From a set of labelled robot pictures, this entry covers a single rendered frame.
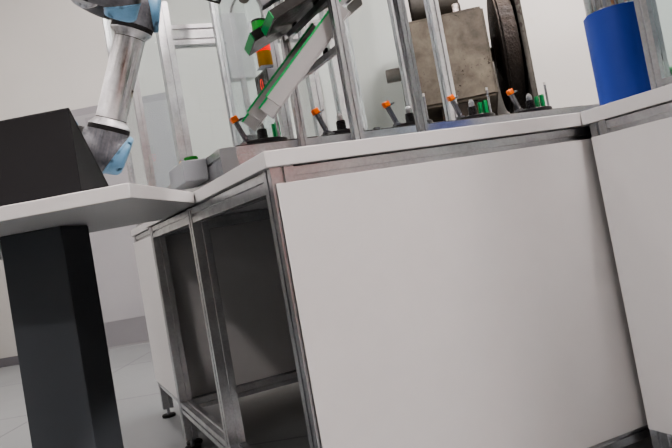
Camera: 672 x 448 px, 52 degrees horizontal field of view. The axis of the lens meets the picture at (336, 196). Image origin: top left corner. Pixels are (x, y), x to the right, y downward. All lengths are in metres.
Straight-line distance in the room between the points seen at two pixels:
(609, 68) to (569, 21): 4.59
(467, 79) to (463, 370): 3.86
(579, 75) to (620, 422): 4.96
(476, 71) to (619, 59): 3.27
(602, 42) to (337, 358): 1.08
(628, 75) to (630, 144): 0.39
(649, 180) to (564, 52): 4.93
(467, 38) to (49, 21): 3.83
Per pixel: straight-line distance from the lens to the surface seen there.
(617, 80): 1.88
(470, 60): 5.11
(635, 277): 1.56
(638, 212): 1.52
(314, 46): 1.58
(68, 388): 1.85
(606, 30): 1.90
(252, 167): 1.28
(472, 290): 1.38
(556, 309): 1.51
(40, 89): 6.88
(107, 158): 1.99
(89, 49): 6.76
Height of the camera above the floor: 0.71
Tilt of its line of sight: 3 degrees up
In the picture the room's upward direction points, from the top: 10 degrees counter-clockwise
